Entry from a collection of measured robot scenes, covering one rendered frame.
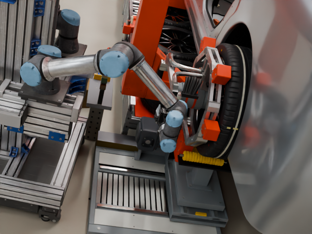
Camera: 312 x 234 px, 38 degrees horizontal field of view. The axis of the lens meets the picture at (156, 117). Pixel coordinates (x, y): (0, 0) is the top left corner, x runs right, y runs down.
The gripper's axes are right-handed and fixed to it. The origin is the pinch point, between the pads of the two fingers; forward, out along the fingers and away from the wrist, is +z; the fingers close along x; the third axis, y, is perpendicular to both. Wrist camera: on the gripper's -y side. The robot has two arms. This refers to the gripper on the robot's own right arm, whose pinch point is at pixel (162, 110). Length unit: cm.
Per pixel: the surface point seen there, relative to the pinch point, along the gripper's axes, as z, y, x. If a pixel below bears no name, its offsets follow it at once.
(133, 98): 79, -44, 5
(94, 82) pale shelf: 81, -38, 35
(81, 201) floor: 8, -83, 32
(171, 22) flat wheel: 212, -33, -33
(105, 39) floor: 255, -83, 25
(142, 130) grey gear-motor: 40, -43, 0
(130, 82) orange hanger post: 60, -21, 12
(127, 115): 70, -53, 7
